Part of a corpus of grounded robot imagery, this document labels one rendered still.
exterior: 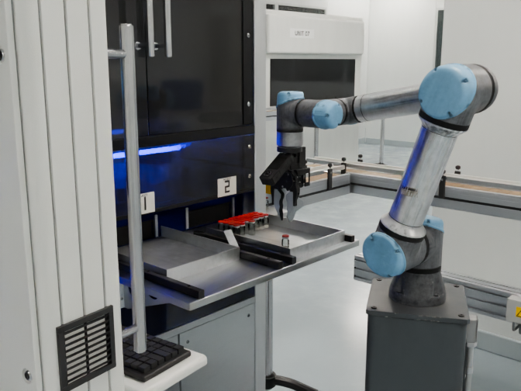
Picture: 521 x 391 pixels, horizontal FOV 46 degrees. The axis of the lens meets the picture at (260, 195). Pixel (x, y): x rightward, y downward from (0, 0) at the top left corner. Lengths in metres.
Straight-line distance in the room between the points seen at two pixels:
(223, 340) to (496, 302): 1.10
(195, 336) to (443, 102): 1.12
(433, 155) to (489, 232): 1.78
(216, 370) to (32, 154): 1.38
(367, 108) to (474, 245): 1.68
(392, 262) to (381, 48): 9.61
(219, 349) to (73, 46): 1.39
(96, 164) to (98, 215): 0.08
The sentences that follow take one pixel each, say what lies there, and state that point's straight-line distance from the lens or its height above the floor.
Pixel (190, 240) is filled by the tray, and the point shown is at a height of 0.89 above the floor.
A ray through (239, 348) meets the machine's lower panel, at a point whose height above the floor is 0.43.
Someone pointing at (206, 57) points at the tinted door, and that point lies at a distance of 1.94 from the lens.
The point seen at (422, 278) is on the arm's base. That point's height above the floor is 0.86.
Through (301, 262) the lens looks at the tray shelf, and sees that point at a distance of 1.72.
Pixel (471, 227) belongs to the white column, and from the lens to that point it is 3.25.
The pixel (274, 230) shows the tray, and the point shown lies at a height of 0.88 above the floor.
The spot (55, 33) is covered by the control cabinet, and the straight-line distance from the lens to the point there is 1.00.
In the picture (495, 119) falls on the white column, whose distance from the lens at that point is 3.13.
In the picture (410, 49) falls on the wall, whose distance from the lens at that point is 10.77.
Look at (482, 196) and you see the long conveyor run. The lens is 2.52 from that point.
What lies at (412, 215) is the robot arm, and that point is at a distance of 1.51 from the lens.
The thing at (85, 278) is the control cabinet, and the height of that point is 1.07.
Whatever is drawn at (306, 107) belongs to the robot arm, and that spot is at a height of 1.30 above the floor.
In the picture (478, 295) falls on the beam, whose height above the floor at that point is 0.51.
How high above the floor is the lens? 1.42
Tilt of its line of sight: 12 degrees down
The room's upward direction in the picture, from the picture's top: straight up
